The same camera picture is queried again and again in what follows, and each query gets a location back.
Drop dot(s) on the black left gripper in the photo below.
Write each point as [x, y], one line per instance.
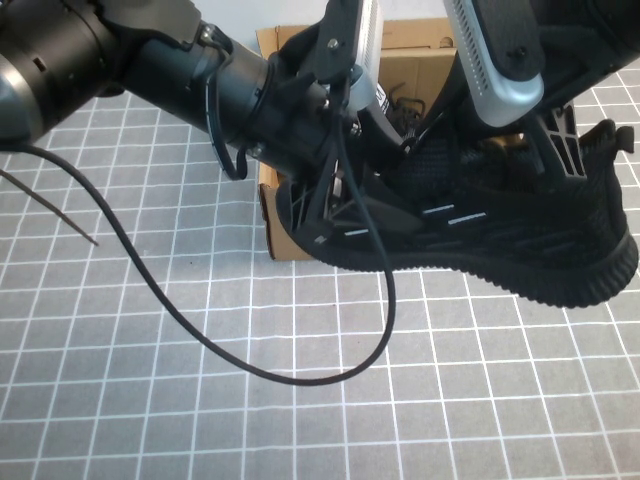
[300, 125]

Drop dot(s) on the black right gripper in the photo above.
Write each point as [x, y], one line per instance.
[565, 85]

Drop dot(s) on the black sneaker with white tongue label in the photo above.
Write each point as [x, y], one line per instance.
[525, 235]
[407, 107]

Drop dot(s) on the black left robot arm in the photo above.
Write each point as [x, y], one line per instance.
[125, 60]

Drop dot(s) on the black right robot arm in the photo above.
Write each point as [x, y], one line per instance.
[600, 30]

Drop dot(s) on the brown cardboard shoe box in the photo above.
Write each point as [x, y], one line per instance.
[280, 45]

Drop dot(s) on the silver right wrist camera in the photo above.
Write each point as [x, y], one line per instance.
[500, 45]

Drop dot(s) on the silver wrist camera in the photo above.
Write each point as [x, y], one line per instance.
[367, 30]
[500, 45]

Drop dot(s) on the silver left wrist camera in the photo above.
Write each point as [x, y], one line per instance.
[367, 30]

